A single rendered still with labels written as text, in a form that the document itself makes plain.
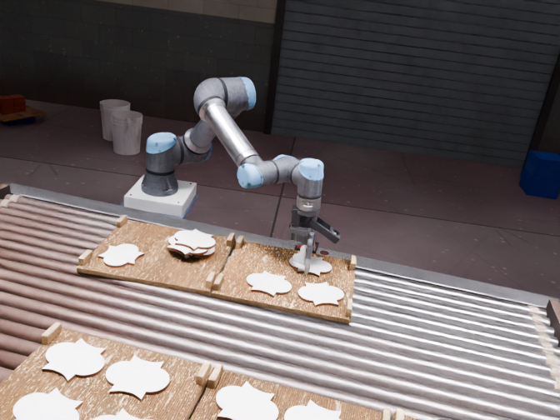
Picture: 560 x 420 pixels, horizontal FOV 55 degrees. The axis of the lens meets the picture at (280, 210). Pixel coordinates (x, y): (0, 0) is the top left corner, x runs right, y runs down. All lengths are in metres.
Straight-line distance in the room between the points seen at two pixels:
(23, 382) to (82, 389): 0.13
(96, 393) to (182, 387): 0.18
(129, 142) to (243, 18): 1.97
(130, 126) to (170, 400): 4.25
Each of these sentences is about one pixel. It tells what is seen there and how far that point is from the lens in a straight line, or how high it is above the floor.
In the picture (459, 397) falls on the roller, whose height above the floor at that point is 0.92.
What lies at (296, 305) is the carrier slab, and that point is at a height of 0.94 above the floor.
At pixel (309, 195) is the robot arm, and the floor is 1.20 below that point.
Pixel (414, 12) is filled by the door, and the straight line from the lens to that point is 6.26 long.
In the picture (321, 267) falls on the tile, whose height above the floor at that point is 0.95.
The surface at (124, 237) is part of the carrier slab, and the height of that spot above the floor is 0.94.
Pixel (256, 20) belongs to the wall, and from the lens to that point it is 6.29.
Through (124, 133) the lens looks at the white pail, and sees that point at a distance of 5.34.
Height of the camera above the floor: 1.81
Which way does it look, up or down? 24 degrees down
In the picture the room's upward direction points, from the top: 7 degrees clockwise
